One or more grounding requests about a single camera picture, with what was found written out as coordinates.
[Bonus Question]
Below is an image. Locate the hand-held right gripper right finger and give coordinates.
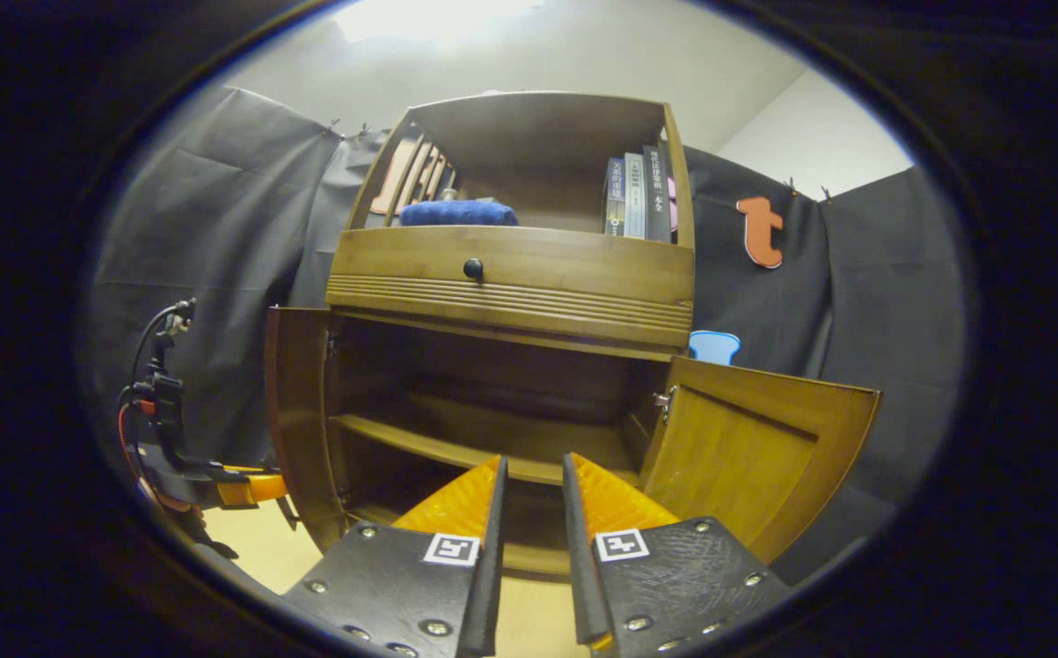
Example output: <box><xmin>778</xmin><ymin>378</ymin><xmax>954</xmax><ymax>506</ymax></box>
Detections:
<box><xmin>562</xmin><ymin>451</ymin><xmax>793</xmax><ymax>658</ymax></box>

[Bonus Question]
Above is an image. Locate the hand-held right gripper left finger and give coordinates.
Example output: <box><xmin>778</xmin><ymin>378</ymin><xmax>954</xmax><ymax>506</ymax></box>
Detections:
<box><xmin>280</xmin><ymin>454</ymin><xmax>510</xmax><ymax>658</ymax></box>

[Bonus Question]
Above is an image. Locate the wooden cabinet door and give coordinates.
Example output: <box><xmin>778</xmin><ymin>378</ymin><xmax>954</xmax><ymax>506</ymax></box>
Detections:
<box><xmin>639</xmin><ymin>356</ymin><xmax>883</xmax><ymax>565</ymax></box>
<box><xmin>264</xmin><ymin>306</ymin><xmax>348</xmax><ymax>555</ymax></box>

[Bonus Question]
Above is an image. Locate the wooden double-door shoe cabinet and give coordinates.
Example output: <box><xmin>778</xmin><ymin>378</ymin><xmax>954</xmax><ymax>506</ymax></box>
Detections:
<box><xmin>323</xmin><ymin>91</ymin><xmax>696</xmax><ymax>578</ymax></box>

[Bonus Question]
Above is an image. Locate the black backdrop cloth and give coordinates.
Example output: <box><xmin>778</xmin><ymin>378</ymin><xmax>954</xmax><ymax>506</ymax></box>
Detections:
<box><xmin>81</xmin><ymin>84</ymin><xmax>968</xmax><ymax>586</ymax></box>

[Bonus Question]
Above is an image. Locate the wooden drawer with grooves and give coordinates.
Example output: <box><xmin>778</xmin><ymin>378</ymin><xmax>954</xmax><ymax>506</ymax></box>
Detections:
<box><xmin>326</xmin><ymin>227</ymin><xmax>694</xmax><ymax>353</ymax></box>

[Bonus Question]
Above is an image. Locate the blue folded towel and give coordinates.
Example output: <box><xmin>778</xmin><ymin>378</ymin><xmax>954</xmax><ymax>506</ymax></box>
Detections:
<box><xmin>399</xmin><ymin>199</ymin><xmax>520</xmax><ymax>228</ymax></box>

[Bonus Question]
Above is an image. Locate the grey spine book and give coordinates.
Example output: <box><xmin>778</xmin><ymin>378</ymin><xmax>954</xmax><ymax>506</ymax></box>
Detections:
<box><xmin>624</xmin><ymin>153</ymin><xmax>648</xmax><ymax>240</ymax></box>

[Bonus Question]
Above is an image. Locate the orange cable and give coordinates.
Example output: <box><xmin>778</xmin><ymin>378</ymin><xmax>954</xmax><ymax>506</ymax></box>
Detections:
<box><xmin>117</xmin><ymin>402</ymin><xmax>174</xmax><ymax>513</ymax></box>

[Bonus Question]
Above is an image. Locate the black cable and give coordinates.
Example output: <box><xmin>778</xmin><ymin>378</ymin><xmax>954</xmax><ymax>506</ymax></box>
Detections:
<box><xmin>130</xmin><ymin>300</ymin><xmax>197</xmax><ymax>396</ymax></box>

